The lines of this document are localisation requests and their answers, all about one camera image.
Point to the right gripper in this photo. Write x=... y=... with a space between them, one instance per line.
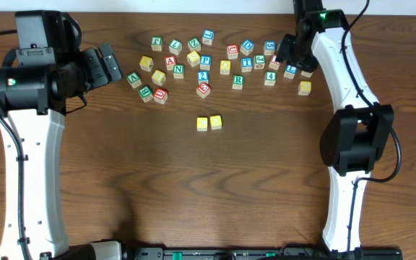
x=294 y=55

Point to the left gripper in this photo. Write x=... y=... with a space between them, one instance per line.
x=94 y=64

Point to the yellow O block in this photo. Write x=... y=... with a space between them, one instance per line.
x=215 y=122
x=225 y=66

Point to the yellow C block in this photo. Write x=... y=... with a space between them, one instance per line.
x=202 y=124

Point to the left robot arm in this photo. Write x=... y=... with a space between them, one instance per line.
x=36 y=80

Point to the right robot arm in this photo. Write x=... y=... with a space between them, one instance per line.
x=355 y=138

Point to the blue L block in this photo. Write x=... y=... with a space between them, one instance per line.
x=290 y=72

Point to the red I block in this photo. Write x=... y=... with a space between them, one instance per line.
x=274 y=64

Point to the blue G block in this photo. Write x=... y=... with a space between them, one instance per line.
x=269 y=48

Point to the yellow block far right upper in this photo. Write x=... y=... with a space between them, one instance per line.
x=306 y=74

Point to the green 4 block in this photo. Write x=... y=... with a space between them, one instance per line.
x=270 y=78

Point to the green A block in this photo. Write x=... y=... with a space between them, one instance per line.
x=134 y=80

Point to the yellow block far right lower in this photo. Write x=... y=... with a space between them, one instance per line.
x=304 y=88

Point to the blue D block left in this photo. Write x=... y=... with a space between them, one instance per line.
x=246 y=47

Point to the blue T block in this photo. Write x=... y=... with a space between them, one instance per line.
x=246 y=64

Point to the yellow K block left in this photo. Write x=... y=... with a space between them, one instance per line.
x=146 y=63

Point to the green B block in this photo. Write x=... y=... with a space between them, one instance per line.
x=146 y=93

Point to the red U block upper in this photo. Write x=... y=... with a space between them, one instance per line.
x=232 y=51

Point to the red u block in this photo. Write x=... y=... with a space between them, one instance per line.
x=160 y=96
x=232 y=51

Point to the yellow S block left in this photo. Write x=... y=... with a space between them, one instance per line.
x=158 y=77

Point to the yellow s block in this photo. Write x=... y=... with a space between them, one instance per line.
x=158 y=77
x=194 y=58

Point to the green R block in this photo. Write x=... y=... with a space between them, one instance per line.
x=238 y=82

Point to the red U block lower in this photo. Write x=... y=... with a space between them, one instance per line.
x=160 y=96

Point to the red A block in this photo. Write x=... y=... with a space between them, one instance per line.
x=170 y=62

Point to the green L block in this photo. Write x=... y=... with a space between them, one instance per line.
x=175 y=47

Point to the green N block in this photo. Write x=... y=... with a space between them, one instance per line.
x=178 y=71

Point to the blue block top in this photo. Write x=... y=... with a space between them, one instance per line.
x=208 y=37

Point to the blue P block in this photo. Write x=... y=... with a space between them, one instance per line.
x=205 y=62

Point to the blue 2 block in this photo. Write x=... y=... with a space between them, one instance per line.
x=203 y=77

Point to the yellow S block centre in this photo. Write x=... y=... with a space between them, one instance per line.
x=194 y=58

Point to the green Z block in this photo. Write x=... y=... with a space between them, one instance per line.
x=194 y=44

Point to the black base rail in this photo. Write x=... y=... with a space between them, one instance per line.
x=288 y=252

